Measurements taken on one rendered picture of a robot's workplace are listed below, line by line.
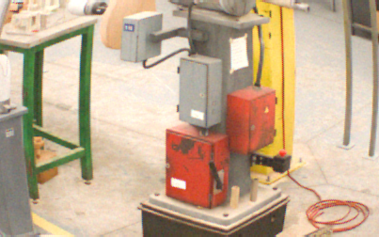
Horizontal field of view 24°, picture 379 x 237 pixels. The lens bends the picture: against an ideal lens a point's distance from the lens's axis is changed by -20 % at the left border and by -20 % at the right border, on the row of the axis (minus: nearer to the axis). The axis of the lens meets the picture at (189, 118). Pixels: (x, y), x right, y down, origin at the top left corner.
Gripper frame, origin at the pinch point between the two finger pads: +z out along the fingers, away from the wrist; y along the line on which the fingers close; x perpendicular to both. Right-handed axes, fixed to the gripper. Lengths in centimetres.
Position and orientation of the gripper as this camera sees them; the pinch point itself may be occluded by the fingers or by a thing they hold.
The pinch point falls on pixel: (126, 10)
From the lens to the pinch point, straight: 461.3
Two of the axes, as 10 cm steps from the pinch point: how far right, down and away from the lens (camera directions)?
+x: 1.0, -9.7, -2.3
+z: 7.8, 2.2, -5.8
